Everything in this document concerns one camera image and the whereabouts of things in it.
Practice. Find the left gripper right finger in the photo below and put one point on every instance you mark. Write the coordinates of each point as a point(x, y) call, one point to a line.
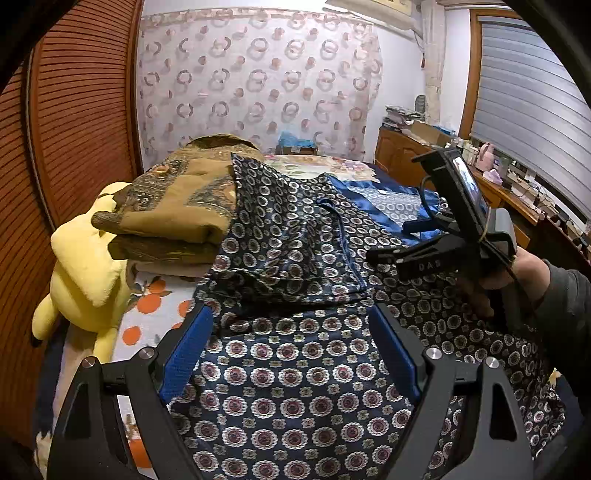
point(491, 442)

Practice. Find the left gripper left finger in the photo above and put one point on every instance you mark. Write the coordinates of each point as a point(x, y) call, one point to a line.
point(89, 440)

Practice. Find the navy patterned satin garment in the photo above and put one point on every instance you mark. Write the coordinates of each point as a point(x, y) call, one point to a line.
point(291, 384)

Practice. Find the person's right forearm grey sleeve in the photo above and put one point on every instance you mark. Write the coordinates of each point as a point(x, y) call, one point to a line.
point(563, 318)

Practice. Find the person's right hand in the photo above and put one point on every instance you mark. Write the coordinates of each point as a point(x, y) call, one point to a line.
point(527, 271)

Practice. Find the orange fruit print sheet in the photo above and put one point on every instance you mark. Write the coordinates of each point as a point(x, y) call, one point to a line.
point(157, 304)

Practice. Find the phone on right gripper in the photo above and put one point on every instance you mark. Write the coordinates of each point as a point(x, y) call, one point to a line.
point(454, 180)

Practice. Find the pink tissue pack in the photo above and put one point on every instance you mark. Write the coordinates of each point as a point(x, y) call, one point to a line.
point(493, 177)

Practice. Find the wooden sideboard cabinet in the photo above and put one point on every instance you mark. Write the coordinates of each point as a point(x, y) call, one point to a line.
point(394, 153)

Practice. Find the yellow Pikachu plush toy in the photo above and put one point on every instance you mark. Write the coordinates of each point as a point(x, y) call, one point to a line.
point(87, 286)

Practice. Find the cardboard box on sideboard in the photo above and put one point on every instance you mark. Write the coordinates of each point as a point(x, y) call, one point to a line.
point(430, 134)

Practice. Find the stack of folded papers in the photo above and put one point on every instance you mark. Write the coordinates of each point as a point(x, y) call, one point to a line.
point(402, 118)

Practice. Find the folded brown patterned cloth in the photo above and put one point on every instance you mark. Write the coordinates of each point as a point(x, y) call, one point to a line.
point(179, 211)

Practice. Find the floral bedspread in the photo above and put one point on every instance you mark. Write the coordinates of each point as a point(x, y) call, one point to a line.
point(306, 167)

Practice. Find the grey window roller blind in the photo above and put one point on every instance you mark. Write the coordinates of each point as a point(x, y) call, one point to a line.
point(529, 107)

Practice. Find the box with blue cloth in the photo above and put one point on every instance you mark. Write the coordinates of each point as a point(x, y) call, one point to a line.
point(289, 144)

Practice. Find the beige side curtain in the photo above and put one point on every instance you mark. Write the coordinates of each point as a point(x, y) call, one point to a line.
point(434, 41)

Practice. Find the pink circle pattern curtain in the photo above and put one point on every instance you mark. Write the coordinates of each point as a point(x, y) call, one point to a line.
point(258, 74)

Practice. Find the wall air conditioner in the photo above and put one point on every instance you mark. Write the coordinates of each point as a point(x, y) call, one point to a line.
point(393, 13)

